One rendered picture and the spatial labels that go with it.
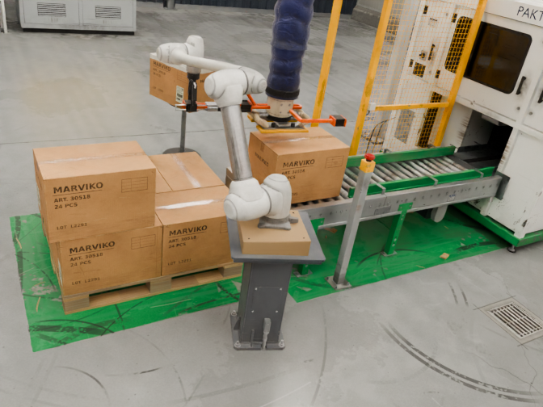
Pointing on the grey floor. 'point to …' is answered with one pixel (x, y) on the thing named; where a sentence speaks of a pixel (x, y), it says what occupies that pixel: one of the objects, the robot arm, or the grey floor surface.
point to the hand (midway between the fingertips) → (191, 104)
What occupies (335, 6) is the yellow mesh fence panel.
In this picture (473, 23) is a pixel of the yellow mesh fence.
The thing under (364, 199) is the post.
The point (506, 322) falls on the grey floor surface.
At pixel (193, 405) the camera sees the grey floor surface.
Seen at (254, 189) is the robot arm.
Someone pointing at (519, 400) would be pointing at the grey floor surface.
